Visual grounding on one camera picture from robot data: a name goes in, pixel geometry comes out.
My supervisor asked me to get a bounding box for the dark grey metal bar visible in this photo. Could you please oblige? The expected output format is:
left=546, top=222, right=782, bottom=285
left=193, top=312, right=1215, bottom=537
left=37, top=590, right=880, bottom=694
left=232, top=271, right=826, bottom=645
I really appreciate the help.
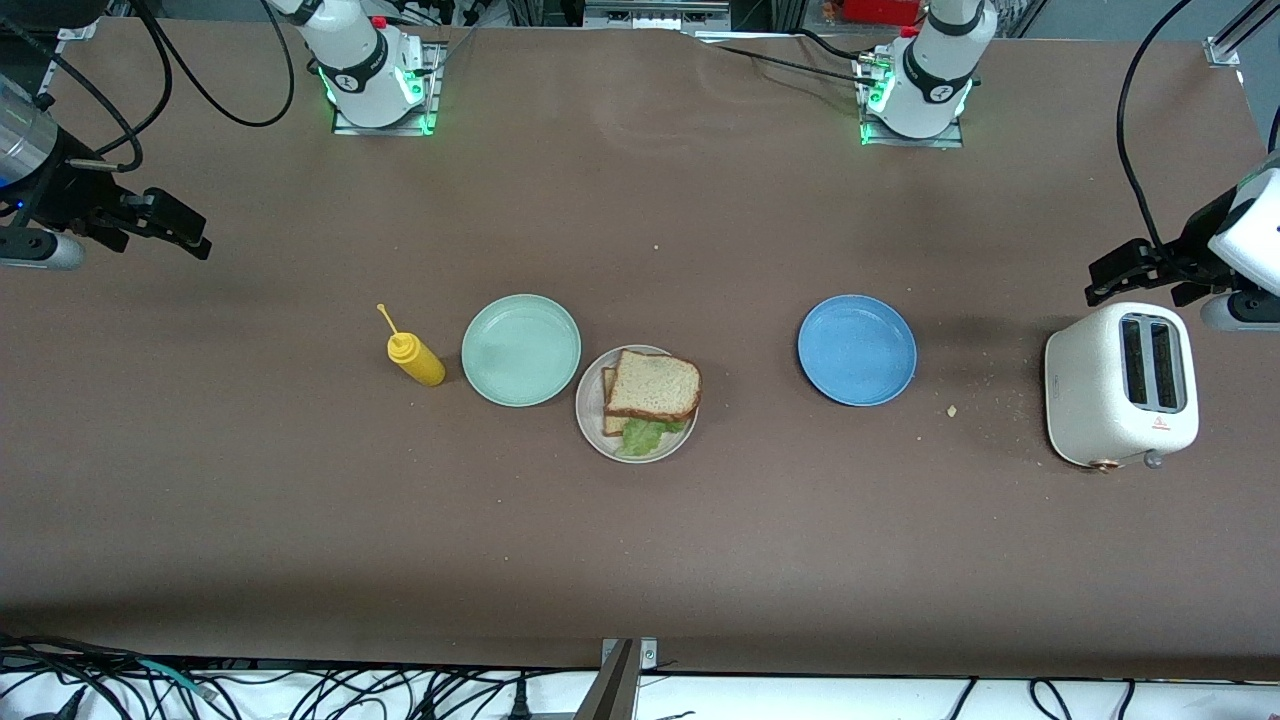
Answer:
left=572, top=640, right=641, bottom=720

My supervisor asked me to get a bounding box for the short black right arm cable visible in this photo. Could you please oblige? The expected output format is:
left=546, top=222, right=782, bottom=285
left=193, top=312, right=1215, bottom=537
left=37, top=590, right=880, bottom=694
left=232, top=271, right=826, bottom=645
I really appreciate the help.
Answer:
left=0, top=20, right=173, bottom=173

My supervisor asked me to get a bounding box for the thin black table cable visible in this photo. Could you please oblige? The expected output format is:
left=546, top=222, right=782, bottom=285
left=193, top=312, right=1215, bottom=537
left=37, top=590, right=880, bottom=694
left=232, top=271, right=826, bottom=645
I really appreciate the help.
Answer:
left=700, top=40, right=886, bottom=89

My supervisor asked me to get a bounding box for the blue plate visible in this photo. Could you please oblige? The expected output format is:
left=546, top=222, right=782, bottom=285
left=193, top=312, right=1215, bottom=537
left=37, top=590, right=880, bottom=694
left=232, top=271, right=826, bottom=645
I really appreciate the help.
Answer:
left=797, top=294, right=918, bottom=407

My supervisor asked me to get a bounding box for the red box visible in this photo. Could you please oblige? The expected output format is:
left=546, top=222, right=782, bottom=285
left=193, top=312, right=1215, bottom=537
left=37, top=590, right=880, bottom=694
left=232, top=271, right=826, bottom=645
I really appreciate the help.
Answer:
left=838, top=0, right=923, bottom=26

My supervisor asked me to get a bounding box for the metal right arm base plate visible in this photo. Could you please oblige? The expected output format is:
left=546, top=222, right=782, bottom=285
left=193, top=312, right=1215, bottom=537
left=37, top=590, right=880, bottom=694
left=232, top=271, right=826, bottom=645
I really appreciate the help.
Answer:
left=330, top=40, right=446, bottom=138

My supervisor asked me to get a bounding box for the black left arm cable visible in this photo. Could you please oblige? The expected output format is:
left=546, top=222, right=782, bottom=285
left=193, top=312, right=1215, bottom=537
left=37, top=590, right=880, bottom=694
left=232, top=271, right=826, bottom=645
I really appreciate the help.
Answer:
left=1118, top=0, right=1196, bottom=256

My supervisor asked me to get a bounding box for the silver metal bracket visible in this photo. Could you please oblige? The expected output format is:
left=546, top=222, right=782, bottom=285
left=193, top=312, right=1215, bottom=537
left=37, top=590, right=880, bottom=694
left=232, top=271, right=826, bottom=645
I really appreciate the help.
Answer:
left=600, top=636, right=659, bottom=673

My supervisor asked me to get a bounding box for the long black right arm cable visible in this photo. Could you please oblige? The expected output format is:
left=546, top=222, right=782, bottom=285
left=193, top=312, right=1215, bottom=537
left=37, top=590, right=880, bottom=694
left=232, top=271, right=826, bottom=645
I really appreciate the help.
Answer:
left=130, top=0, right=296, bottom=128

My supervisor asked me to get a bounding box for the yellow mustard squeeze bottle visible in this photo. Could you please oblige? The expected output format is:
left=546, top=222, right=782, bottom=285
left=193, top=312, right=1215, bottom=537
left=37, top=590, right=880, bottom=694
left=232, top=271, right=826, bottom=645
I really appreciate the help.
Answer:
left=376, top=303, right=447, bottom=388

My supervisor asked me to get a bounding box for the teal cable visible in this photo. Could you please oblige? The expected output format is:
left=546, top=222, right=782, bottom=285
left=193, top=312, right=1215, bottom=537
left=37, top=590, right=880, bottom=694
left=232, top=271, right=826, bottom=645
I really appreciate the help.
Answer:
left=135, top=655, right=219, bottom=699

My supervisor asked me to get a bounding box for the brown toasted bread slice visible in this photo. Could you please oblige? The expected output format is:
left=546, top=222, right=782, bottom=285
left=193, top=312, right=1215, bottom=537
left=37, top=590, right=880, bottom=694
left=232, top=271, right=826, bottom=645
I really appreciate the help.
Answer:
left=600, top=365, right=633, bottom=438
left=604, top=349, right=703, bottom=422

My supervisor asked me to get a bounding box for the grey metal box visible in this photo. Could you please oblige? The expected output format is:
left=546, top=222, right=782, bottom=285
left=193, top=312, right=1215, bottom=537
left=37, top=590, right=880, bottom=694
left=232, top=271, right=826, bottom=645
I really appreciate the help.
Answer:
left=580, top=0, right=736, bottom=31

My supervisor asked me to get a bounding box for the beige plate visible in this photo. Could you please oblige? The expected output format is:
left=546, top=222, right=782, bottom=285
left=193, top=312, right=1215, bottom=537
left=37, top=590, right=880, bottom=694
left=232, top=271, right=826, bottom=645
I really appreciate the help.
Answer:
left=575, top=344, right=699, bottom=464

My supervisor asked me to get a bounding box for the cream white toaster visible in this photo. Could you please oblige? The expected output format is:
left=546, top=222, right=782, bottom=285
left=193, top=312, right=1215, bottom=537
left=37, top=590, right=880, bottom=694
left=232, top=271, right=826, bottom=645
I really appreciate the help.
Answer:
left=1044, top=301, right=1199, bottom=471

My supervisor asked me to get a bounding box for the mint green plate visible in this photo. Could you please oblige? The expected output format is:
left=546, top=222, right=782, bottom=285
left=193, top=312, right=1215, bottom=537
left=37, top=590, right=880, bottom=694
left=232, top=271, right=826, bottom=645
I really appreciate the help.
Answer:
left=461, top=293, right=582, bottom=408

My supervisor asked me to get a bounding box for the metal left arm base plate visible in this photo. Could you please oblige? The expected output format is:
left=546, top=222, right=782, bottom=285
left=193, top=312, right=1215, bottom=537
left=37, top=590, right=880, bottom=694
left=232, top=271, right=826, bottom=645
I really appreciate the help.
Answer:
left=855, top=50, right=966, bottom=149

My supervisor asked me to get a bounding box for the aluminium frame rail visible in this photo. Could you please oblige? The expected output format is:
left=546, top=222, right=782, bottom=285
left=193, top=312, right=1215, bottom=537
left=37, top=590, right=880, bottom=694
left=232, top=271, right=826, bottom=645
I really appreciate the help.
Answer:
left=35, top=10, right=101, bottom=111
left=1205, top=0, right=1280, bottom=69

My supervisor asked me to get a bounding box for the green lettuce leaf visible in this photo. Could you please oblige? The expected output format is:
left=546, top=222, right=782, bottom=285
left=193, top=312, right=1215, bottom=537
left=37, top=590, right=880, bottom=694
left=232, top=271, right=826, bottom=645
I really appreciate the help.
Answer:
left=620, top=417, right=689, bottom=458

